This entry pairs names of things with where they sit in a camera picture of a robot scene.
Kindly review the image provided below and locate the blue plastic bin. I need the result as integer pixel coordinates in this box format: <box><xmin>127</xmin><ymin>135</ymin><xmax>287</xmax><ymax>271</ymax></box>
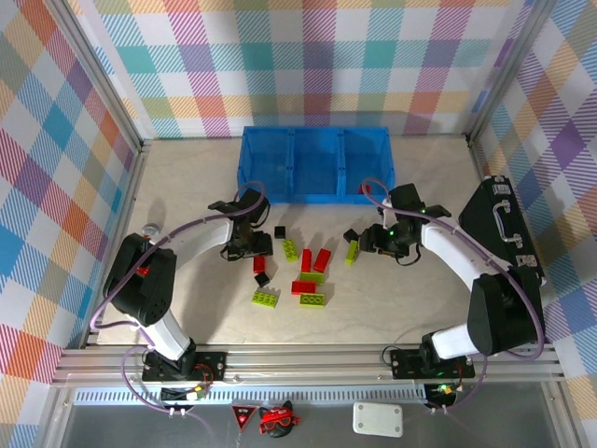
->
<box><xmin>336</xmin><ymin>125</ymin><xmax>397</xmax><ymax>206</ymax></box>
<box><xmin>236</xmin><ymin>125</ymin><xmax>295</xmax><ymax>205</ymax></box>
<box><xmin>286</xmin><ymin>126</ymin><xmax>347</xmax><ymax>205</ymax></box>

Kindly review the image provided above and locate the red black triangle sticker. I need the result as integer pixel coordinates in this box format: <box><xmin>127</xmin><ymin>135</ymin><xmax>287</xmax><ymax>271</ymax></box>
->
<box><xmin>231</xmin><ymin>404</ymin><xmax>255</xmax><ymax>431</ymax></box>

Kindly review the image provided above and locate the red black cat figure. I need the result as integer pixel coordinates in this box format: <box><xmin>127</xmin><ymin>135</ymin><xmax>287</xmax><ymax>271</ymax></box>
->
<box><xmin>258</xmin><ymin>399</ymin><xmax>299</xmax><ymax>439</ymax></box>

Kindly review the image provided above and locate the white tag plate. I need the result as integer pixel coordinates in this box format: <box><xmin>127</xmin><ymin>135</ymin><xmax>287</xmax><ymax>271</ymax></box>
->
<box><xmin>353</xmin><ymin>401</ymin><xmax>404</xmax><ymax>438</ymax></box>

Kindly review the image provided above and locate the thin black right gripper cable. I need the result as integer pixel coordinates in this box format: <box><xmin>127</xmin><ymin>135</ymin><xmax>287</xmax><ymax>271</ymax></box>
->
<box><xmin>395</xmin><ymin>243</ymin><xmax>423</xmax><ymax>267</ymax></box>

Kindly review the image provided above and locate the black case with silver handle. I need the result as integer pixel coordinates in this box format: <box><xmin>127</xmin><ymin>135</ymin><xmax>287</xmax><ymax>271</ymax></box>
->
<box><xmin>459</xmin><ymin>175</ymin><xmax>547</xmax><ymax>288</ymax></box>

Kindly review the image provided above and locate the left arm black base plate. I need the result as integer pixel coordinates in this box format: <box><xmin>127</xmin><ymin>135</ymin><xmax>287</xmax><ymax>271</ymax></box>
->
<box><xmin>141</xmin><ymin>351</ymin><xmax>229</xmax><ymax>383</ymax></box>

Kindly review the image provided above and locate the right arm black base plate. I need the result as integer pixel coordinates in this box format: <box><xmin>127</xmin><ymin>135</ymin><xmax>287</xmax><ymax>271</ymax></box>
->
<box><xmin>389</xmin><ymin>348</ymin><xmax>477</xmax><ymax>380</ymax></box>

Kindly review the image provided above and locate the long aluminium frame rail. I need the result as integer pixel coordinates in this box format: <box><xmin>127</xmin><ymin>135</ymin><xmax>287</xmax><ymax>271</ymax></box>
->
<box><xmin>50</xmin><ymin>343</ymin><xmax>568</xmax><ymax>387</ymax></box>

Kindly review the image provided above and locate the slotted grey cable duct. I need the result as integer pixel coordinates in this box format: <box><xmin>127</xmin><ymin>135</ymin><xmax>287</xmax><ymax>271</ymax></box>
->
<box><xmin>74</xmin><ymin>385</ymin><xmax>428</xmax><ymax>405</ymax></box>

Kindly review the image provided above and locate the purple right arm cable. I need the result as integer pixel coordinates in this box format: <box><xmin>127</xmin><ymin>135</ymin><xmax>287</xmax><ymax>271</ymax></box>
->
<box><xmin>362</xmin><ymin>176</ymin><xmax>548</xmax><ymax>414</ymax></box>

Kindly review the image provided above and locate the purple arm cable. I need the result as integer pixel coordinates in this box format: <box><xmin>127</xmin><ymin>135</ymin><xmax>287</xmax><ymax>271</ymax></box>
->
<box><xmin>362</xmin><ymin>176</ymin><xmax>548</xmax><ymax>414</ymax></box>
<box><xmin>90</xmin><ymin>180</ymin><xmax>270</xmax><ymax>435</ymax></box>

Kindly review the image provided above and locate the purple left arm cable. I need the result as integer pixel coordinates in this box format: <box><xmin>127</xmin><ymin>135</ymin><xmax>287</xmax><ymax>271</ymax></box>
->
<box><xmin>90</xmin><ymin>180</ymin><xmax>270</xmax><ymax>435</ymax></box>

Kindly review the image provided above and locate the aluminium corner post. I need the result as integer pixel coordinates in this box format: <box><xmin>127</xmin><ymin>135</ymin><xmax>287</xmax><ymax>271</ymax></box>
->
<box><xmin>465</xmin><ymin>0</ymin><xmax>560</xmax><ymax>139</ymax></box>
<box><xmin>51</xmin><ymin>0</ymin><xmax>144</xmax><ymax>153</ymax></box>

